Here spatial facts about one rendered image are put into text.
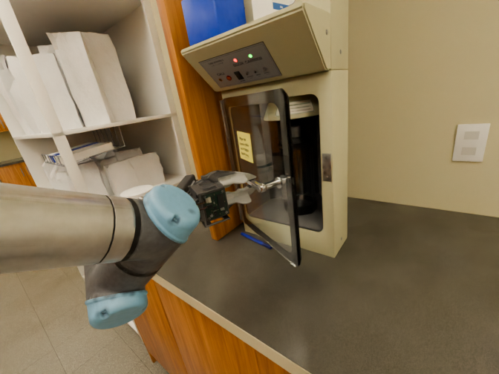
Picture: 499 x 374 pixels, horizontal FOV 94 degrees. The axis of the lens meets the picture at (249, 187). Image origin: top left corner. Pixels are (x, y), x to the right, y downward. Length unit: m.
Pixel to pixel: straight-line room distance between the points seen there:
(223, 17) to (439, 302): 0.74
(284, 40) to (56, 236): 0.45
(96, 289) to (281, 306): 0.37
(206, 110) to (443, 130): 0.74
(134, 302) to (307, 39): 0.50
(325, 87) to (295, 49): 0.11
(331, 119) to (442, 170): 0.54
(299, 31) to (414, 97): 0.56
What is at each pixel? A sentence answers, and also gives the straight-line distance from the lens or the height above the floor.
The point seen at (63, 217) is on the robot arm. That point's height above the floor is 1.31.
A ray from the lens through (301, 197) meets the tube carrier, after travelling 0.74.
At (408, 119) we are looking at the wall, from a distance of 0.97.
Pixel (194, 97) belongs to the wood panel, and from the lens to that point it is 0.73.
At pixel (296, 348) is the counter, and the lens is 0.53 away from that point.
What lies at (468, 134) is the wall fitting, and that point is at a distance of 0.97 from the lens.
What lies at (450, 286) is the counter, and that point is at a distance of 0.70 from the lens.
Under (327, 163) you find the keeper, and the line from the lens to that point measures 0.59.
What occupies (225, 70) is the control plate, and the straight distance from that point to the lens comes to 0.63.
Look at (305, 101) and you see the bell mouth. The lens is 0.64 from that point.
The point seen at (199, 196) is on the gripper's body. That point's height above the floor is 1.23.
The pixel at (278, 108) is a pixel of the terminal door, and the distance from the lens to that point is 0.47.
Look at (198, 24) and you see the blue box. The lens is 0.63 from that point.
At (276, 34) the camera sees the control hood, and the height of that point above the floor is 1.48.
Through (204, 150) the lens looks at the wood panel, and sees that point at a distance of 0.74.
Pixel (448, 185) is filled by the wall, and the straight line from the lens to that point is 1.02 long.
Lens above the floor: 1.38
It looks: 21 degrees down
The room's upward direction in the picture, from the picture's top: 9 degrees counter-clockwise
